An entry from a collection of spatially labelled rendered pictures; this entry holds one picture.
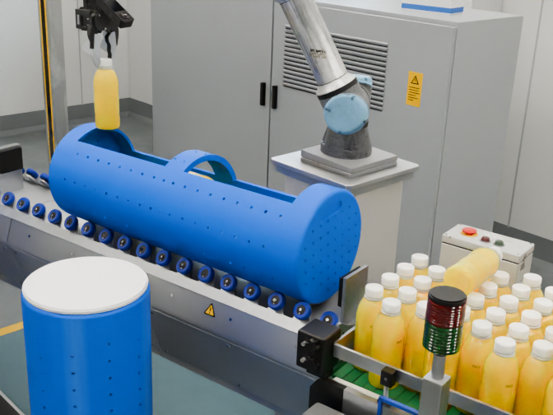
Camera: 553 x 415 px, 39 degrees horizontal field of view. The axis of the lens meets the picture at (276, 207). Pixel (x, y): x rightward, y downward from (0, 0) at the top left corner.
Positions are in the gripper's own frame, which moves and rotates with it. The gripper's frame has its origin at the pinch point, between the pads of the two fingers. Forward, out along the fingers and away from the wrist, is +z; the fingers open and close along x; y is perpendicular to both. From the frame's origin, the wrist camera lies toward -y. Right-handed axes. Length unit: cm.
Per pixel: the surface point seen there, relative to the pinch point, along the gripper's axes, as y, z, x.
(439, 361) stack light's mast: -122, 30, 36
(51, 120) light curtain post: 65, 34, -31
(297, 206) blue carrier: -72, 22, 7
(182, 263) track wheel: -38, 46, 10
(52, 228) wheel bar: 14, 50, 11
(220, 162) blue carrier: -36.1, 23.0, -7.4
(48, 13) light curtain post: 63, -5, -31
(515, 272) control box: -113, 38, -25
